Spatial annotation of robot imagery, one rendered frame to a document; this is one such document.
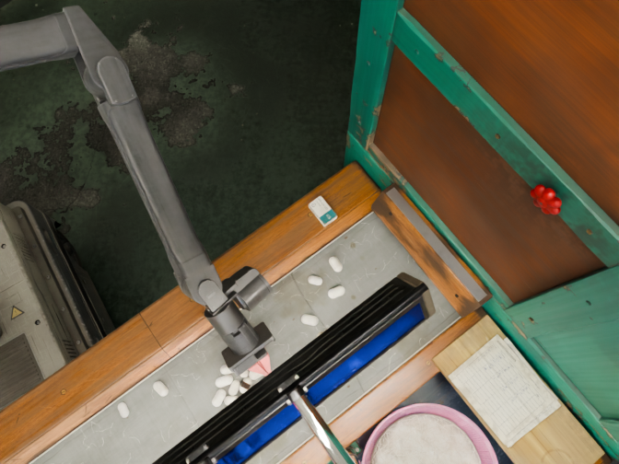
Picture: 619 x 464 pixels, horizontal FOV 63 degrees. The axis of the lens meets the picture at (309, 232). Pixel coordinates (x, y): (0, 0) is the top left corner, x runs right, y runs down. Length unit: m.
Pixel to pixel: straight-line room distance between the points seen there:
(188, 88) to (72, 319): 1.08
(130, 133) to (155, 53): 1.53
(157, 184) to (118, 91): 0.15
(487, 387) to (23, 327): 1.18
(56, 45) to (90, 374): 0.64
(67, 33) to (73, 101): 1.52
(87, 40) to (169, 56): 1.50
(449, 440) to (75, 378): 0.77
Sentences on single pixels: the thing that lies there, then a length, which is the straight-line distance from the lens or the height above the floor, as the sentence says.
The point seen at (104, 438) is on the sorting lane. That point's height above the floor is 0.74.
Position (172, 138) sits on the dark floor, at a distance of 2.14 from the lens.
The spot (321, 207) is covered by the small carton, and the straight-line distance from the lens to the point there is 1.10.
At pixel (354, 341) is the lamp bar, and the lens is 0.72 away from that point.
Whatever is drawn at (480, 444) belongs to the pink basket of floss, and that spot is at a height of 0.74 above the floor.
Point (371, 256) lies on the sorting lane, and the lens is 1.13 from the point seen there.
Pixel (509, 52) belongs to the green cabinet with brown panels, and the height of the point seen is 1.35.
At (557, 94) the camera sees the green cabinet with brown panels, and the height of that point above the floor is 1.35.
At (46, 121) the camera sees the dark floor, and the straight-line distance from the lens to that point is 2.37.
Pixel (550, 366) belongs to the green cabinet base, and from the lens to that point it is 1.08.
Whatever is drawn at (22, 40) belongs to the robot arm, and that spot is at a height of 1.23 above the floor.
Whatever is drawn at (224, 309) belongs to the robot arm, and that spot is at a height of 0.93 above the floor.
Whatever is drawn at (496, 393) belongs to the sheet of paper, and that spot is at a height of 0.78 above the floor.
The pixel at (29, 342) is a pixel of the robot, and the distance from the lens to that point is 1.56.
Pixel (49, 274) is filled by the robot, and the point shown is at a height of 0.36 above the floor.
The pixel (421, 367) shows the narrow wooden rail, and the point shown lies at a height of 0.76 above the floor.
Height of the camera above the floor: 1.83
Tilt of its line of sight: 73 degrees down
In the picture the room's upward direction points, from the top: 4 degrees counter-clockwise
